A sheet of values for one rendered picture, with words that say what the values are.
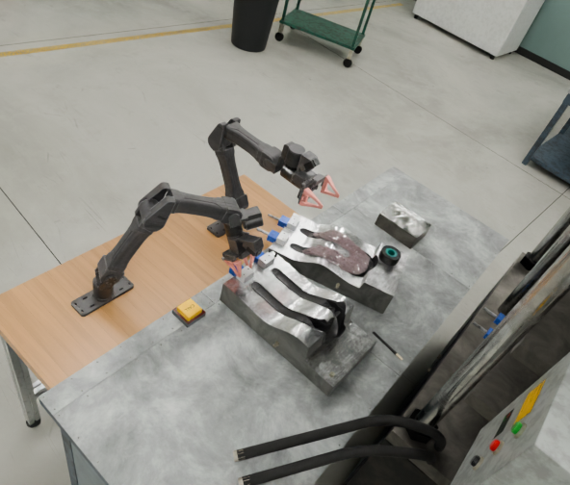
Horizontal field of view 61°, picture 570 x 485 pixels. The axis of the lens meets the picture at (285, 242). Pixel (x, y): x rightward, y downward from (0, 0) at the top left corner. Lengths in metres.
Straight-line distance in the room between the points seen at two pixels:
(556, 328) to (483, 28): 6.64
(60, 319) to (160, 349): 0.33
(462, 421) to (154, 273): 1.17
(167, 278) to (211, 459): 0.66
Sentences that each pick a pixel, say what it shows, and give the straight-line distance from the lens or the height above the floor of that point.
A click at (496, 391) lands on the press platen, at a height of 1.04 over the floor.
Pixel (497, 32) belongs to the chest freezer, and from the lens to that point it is 7.79.
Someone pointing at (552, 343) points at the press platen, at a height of 1.29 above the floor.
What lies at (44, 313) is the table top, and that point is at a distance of 1.71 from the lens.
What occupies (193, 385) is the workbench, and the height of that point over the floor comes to 0.80.
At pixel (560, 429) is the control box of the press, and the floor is 1.47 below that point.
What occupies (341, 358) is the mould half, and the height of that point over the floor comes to 0.86.
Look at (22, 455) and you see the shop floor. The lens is 2.37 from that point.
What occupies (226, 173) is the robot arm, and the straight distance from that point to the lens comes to 1.87.
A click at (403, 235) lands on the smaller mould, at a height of 0.84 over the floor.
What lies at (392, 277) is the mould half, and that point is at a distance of 1.88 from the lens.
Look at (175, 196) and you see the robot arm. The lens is 1.45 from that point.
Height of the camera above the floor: 2.15
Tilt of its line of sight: 43 degrees down
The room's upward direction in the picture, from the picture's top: 18 degrees clockwise
